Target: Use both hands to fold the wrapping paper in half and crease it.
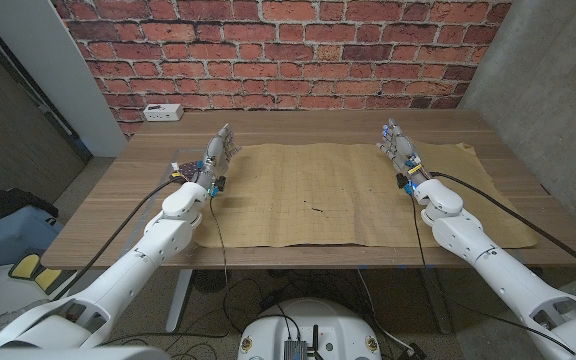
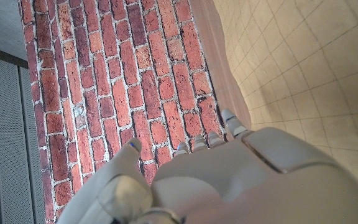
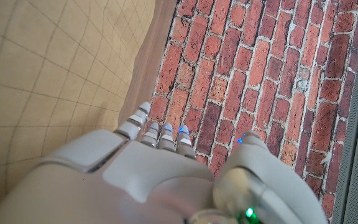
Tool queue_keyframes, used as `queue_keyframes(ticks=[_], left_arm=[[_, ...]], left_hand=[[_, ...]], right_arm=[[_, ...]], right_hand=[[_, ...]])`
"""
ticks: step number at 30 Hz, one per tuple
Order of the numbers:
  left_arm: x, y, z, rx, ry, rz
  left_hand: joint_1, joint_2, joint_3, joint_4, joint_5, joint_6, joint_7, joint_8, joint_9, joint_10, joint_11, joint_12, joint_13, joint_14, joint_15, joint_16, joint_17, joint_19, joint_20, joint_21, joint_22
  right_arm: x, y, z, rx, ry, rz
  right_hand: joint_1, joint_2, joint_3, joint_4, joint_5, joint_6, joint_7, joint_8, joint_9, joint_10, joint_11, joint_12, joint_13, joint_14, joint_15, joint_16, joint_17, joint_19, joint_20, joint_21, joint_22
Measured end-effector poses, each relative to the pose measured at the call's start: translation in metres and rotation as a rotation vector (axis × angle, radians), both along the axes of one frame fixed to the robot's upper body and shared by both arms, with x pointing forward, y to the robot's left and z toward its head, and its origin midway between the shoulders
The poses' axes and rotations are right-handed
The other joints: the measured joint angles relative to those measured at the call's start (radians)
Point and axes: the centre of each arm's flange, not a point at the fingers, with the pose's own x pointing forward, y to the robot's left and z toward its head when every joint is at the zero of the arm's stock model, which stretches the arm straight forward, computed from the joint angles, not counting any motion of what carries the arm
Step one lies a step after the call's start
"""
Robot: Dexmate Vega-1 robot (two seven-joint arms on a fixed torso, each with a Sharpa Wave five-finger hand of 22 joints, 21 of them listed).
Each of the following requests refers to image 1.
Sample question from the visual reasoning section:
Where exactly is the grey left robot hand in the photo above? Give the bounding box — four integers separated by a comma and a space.
196, 124, 243, 185

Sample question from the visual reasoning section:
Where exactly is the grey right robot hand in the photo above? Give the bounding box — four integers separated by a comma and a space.
376, 118, 427, 176

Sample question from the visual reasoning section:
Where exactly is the tan floral cloth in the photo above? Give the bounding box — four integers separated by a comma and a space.
193, 141, 539, 250

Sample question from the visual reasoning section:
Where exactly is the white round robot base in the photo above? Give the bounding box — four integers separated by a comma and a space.
236, 298, 383, 360

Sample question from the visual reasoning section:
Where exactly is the white power strip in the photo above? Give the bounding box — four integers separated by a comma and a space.
142, 103, 185, 123

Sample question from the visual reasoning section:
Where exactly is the red brick print backdrop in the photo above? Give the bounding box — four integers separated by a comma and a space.
50, 0, 514, 139

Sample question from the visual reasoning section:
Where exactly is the black round floor fan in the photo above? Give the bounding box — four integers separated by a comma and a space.
191, 269, 233, 295

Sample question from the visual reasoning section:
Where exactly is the white table leg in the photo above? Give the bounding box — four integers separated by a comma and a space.
165, 268, 194, 334

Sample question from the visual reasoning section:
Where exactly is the grey table leg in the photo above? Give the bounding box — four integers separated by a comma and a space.
420, 268, 453, 335

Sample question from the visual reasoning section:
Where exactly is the black floor plug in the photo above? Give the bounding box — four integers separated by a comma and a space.
398, 342, 427, 360

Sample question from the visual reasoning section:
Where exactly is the grey electronics box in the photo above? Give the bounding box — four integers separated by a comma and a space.
282, 339, 309, 360

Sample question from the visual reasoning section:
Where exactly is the black cloth bag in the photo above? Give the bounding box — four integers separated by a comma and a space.
0, 187, 60, 236

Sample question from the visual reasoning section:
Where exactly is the yellow black foam pad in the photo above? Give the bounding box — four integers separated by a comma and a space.
7, 252, 63, 295

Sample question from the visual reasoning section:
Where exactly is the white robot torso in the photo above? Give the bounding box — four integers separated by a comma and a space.
0, 345, 172, 360

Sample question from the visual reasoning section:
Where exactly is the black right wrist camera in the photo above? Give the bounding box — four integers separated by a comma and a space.
395, 172, 416, 196

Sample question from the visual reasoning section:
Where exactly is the thin black left wrist cable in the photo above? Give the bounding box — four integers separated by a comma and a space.
209, 193, 232, 301

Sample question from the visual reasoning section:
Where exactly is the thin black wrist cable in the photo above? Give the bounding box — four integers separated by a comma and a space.
209, 193, 232, 301
409, 193, 576, 356

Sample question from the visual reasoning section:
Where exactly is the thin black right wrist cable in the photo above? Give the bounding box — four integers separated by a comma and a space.
409, 193, 576, 356

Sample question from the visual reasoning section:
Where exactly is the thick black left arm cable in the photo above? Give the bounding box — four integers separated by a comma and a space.
50, 174, 189, 302

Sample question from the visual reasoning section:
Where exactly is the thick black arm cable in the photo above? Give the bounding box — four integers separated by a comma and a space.
430, 171, 576, 284
50, 174, 189, 302

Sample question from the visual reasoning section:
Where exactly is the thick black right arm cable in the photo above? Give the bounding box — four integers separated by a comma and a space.
430, 171, 576, 284

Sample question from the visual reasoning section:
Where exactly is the white floor cable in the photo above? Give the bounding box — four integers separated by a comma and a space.
356, 269, 414, 354

